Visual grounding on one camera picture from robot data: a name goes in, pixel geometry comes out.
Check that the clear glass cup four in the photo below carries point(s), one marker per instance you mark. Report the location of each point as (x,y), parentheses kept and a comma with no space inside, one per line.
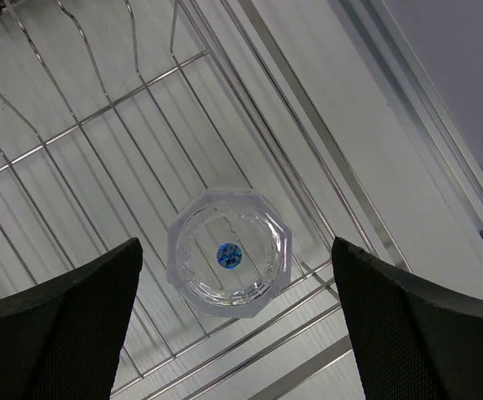
(229,253)

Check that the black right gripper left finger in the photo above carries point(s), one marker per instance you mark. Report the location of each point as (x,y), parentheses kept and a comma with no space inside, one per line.
(62,338)

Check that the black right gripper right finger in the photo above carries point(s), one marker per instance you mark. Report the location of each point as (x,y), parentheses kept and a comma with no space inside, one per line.
(412,338)

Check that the right aluminium frame post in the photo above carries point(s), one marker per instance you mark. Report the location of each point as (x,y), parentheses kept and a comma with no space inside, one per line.
(448,158)

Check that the metal wire dish rack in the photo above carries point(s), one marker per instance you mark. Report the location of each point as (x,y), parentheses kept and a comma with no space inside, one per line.
(114,115)

